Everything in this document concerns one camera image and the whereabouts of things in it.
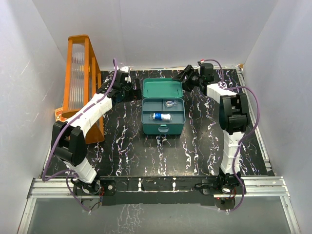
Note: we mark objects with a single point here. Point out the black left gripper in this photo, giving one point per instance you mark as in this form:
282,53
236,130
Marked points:
135,93

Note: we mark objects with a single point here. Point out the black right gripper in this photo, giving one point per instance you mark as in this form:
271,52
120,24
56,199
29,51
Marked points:
188,71

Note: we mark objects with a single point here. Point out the teal medicine box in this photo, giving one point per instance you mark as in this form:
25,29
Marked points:
164,88

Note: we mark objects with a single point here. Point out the white blue bandage roll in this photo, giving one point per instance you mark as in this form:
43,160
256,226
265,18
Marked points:
160,117

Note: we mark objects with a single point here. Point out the dark teal tray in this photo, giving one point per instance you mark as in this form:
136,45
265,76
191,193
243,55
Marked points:
156,105

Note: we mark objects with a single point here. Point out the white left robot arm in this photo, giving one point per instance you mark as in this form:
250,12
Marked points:
68,138

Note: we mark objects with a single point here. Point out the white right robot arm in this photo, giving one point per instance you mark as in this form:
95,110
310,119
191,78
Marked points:
233,119

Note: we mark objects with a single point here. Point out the orange wooden rack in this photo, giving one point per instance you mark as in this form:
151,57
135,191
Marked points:
83,76

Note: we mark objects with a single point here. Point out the orange card box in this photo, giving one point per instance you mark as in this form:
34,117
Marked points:
58,115

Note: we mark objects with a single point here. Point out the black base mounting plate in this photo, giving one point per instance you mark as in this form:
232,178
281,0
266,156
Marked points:
161,190

